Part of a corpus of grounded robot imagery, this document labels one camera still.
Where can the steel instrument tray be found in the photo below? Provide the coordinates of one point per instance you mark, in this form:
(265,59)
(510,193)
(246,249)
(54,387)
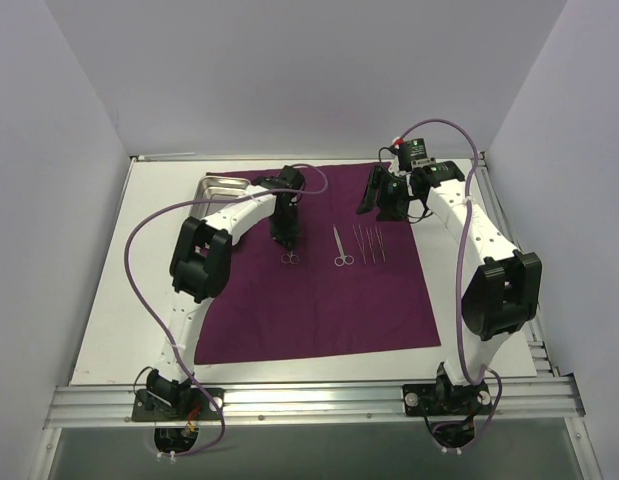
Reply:
(212,189)

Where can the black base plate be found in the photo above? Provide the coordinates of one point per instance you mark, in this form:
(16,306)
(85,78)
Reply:
(192,406)
(441,400)

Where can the aluminium front rail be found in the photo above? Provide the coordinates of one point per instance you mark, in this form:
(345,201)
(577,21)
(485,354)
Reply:
(108,406)

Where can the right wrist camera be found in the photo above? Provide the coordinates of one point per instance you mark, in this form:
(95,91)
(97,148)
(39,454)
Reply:
(411,154)

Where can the steel tweezers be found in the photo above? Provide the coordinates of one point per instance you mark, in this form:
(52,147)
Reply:
(380,243)
(360,241)

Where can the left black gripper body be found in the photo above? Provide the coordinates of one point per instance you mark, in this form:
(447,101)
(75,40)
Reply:
(284,228)

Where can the steel scissors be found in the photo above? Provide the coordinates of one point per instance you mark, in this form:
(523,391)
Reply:
(342,259)
(290,257)

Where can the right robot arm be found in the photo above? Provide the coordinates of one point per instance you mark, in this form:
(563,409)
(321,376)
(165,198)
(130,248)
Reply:
(496,285)

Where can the purple cloth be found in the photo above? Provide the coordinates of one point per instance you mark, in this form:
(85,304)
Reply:
(270,311)

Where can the white thin instrument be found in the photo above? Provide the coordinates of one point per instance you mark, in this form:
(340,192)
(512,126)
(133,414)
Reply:
(372,242)

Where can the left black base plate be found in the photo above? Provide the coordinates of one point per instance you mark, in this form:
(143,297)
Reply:
(192,406)

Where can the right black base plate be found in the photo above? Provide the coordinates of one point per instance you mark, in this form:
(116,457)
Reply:
(441,400)

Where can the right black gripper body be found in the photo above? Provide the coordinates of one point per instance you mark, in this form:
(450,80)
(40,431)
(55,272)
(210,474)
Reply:
(385,198)

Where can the aluminium rail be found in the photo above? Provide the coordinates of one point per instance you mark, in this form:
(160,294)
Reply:
(108,406)
(533,329)

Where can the aluminium right rail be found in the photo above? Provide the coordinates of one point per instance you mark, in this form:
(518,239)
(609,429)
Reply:
(533,329)

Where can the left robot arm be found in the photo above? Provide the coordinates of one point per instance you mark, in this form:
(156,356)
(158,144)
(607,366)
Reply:
(201,264)

